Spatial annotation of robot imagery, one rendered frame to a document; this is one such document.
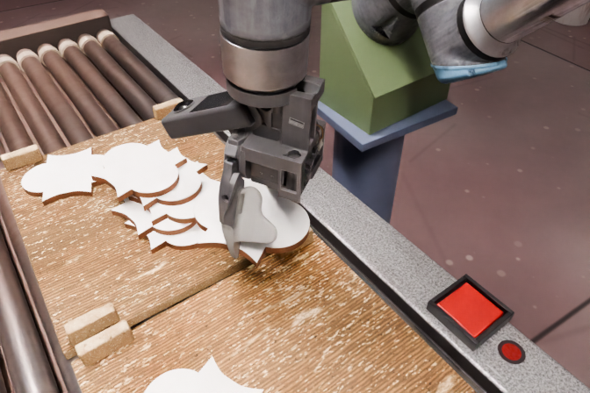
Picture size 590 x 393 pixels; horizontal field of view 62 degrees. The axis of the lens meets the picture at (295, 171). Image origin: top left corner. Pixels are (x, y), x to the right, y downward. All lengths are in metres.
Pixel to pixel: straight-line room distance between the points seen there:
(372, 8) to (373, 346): 0.63
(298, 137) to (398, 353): 0.29
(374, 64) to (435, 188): 1.34
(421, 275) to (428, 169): 1.68
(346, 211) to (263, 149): 0.35
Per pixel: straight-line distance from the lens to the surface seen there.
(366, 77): 0.98
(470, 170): 2.43
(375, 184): 1.21
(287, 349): 0.61
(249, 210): 0.50
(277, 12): 0.38
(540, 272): 2.08
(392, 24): 0.99
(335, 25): 1.01
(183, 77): 1.16
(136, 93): 1.12
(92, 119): 1.07
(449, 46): 0.86
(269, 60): 0.40
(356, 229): 0.76
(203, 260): 0.70
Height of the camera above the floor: 1.46
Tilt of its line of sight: 40 degrees down
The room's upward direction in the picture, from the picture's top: straight up
